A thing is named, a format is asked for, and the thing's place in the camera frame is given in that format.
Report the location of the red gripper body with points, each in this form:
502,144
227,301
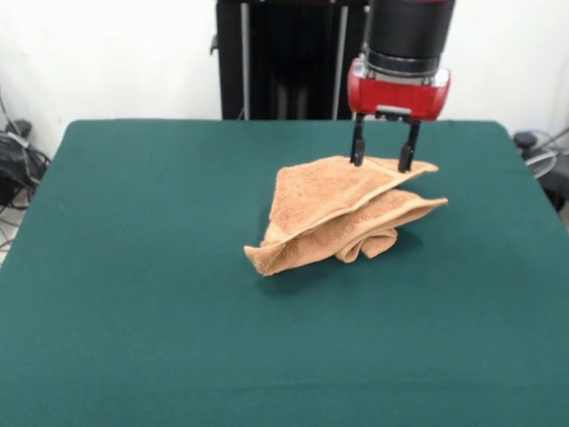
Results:
395,100

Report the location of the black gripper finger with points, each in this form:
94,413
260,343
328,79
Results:
408,149
358,140

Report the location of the orange terry towel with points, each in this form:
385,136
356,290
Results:
320,200

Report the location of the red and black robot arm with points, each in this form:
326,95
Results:
404,35

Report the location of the dark green table cloth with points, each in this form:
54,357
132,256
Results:
133,356

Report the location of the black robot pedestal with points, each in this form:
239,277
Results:
275,66

